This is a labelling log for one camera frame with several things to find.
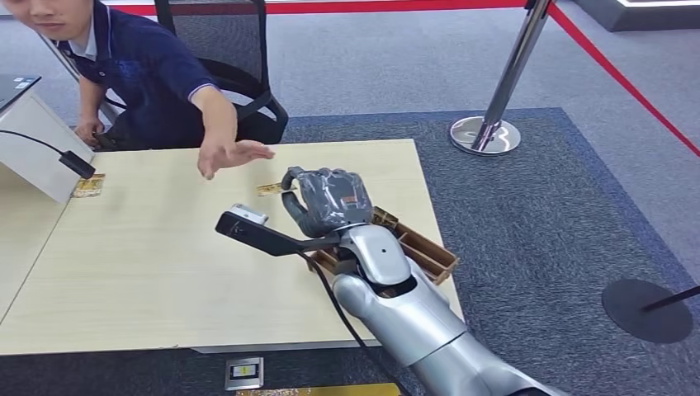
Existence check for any person's left hand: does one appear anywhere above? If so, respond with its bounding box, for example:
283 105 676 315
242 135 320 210
196 139 277 182

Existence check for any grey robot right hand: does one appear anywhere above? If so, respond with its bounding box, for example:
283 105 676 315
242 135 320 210
280 166 375 239

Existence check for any person's right hand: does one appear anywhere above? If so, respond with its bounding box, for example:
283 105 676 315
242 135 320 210
73 115 106 148

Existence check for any gold card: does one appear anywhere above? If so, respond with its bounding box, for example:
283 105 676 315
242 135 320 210
255 181 299 198
71 172 106 200

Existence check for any person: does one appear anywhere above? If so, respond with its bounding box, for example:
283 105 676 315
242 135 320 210
0 0 277 182

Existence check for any wooden card holder tray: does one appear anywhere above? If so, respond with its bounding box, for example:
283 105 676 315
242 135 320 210
305 205 460 289

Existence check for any black plug block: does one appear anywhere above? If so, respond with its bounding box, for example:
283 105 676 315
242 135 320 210
58 149 97 181

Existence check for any white slanted box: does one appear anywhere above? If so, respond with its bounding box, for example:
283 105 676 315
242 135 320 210
0 89 96 205

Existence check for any black office chair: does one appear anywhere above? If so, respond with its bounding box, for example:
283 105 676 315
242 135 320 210
154 0 291 147

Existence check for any black laptop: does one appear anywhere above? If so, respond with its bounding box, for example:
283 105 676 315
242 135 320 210
0 73 43 114

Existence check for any red barrier belt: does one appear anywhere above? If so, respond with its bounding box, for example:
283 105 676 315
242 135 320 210
546 2 700 158
108 0 529 17

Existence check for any yellow floor tape long strip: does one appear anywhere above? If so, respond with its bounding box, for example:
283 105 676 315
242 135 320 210
234 382 404 396

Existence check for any silver floor socket box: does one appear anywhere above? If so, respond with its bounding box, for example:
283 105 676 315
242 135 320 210
225 356 265 393

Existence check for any dark blue floor rug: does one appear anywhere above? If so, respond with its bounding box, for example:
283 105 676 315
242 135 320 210
0 106 700 396

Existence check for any black round stanchion base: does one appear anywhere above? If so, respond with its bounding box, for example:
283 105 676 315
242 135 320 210
600 278 700 346

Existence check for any dark display platform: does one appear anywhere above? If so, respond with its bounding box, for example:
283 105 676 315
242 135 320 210
570 0 700 33

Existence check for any thin black cable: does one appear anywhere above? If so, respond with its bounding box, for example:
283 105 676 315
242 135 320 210
0 129 67 157

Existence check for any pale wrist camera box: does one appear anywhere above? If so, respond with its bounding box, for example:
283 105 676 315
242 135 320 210
229 203 270 227

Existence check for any black camera bracket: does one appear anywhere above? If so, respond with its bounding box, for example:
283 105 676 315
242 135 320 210
214 210 343 258

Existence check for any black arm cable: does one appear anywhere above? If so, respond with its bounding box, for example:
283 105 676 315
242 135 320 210
296 250 412 396

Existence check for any chrome stanchion post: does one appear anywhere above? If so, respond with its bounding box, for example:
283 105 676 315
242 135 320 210
449 0 555 158

